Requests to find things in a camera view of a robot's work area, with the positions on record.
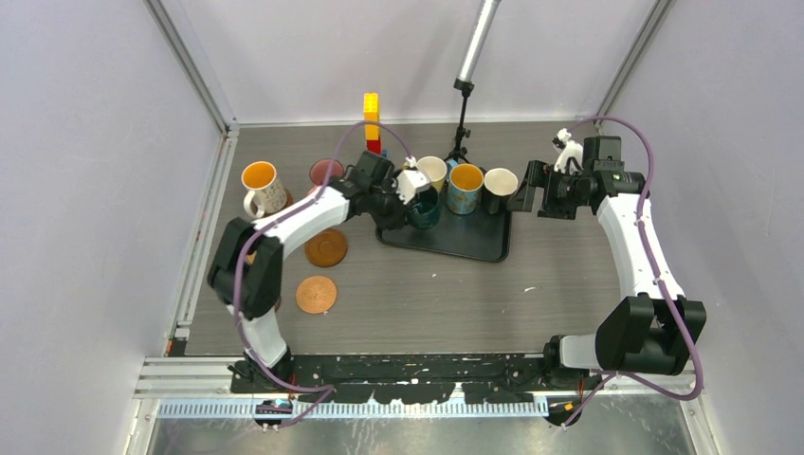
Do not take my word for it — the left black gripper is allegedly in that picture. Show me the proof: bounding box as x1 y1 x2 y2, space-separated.
367 178 414 231

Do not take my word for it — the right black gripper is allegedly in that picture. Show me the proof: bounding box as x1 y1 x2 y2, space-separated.
508 159 590 221

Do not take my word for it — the dark green mug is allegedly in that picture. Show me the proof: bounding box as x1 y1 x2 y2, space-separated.
406 188 440 230

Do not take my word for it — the cream yellow mug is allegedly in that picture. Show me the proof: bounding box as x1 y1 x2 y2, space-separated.
416 156 448 192

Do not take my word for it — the pink ghost mug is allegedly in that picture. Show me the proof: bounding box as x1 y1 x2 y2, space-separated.
308 158 344 194

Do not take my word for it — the floral white mug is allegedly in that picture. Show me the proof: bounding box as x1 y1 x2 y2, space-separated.
241 161 286 219

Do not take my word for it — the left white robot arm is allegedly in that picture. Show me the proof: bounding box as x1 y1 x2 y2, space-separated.
207 152 431 392

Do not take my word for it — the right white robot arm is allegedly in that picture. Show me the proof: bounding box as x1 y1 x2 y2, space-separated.
506 130 706 390

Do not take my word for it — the black white-inside mug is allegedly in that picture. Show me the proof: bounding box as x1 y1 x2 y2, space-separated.
481 168 519 215

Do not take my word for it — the black serving tray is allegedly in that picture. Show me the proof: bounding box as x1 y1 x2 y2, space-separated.
375 190 512 263

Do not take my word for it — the blue patterned mug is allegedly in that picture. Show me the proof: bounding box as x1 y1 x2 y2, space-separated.
446 164 484 215

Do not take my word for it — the toy brick tower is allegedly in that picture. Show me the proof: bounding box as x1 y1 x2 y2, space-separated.
363 92 387 157

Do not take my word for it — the black tripod stand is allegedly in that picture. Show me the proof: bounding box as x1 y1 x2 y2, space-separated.
446 78 474 163

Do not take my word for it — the silver metal pole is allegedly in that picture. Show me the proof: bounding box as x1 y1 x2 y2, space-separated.
456 0 502 85

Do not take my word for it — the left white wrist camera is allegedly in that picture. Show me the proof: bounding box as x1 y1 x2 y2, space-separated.
394 157 431 205

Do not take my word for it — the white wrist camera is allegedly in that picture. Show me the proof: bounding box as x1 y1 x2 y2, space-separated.
552 128 583 175
394 157 431 205

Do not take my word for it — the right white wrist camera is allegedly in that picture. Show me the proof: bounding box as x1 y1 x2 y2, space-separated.
552 128 583 175

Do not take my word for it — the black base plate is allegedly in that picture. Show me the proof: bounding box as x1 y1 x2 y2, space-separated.
228 353 604 407

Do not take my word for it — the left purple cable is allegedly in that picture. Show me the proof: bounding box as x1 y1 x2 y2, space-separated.
230 120 419 430

